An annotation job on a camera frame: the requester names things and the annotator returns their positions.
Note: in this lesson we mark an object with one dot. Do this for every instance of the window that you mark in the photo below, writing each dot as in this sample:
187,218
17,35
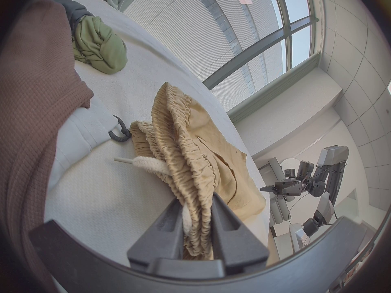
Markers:
198,26

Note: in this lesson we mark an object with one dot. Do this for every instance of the brown shorts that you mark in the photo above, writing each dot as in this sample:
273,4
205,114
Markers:
36,102

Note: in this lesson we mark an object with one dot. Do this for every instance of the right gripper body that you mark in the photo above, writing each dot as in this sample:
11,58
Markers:
287,188

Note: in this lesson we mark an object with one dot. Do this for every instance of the black garment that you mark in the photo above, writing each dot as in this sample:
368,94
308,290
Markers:
71,8

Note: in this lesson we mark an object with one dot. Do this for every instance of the green garment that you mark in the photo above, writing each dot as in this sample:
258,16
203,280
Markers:
100,47

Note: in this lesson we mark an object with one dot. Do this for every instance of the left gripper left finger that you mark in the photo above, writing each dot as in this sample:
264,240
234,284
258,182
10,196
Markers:
158,240

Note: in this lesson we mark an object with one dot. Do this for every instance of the tan shorts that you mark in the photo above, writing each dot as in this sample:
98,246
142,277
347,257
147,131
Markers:
189,151

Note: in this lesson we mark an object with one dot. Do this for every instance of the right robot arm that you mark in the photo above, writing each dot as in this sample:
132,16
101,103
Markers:
333,157

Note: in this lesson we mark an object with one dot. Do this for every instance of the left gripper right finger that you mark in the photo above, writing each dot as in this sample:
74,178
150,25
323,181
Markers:
238,240

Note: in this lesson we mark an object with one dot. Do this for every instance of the white garment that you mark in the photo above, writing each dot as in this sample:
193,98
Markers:
79,127

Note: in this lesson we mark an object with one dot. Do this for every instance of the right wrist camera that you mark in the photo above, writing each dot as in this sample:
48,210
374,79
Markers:
289,173

